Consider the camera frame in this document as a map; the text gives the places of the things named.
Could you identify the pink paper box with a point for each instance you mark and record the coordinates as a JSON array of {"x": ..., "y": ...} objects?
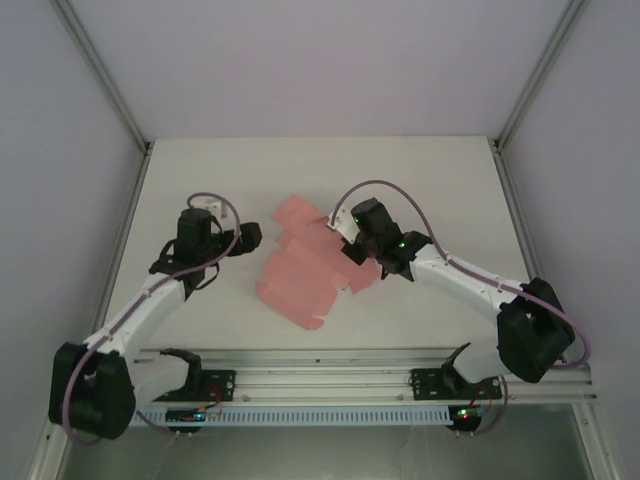
[{"x": 300, "y": 280}]

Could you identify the aluminium side rail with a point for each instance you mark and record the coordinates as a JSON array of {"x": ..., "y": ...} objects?
[
  {"x": 520, "y": 250},
  {"x": 125, "y": 240}
]

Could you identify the aluminium frame post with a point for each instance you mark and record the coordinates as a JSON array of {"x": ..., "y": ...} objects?
[
  {"x": 105, "y": 75},
  {"x": 540, "y": 70}
]

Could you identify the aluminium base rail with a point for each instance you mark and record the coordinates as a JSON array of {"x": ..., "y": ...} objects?
[{"x": 320, "y": 370}]

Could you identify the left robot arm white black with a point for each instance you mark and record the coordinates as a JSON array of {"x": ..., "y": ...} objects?
[{"x": 150, "y": 300}]

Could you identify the small circuit board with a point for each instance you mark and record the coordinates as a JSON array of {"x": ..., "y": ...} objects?
[
  {"x": 192, "y": 415},
  {"x": 467, "y": 414}
]

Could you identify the black mounting plate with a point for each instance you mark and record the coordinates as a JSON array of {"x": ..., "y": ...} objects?
[
  {"x": 217, "y": 381},
  {"x": 427, "y": 382}
]

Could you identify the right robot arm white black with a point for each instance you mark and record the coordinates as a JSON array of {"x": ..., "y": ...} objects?
[{"x": 460, "y": 280}]

